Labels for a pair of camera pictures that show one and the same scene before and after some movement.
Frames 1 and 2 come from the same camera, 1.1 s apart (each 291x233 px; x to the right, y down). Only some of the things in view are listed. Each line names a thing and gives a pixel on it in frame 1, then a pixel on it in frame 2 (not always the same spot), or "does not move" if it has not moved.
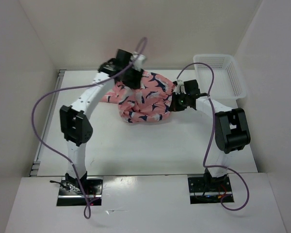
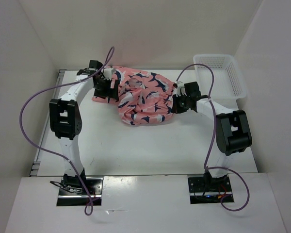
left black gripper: x=135 y=83 → x=109 y=92
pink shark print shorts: x=151 y=102 does not move
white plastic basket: x=228 y=86 does not move
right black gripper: x=174 y=106 does not move
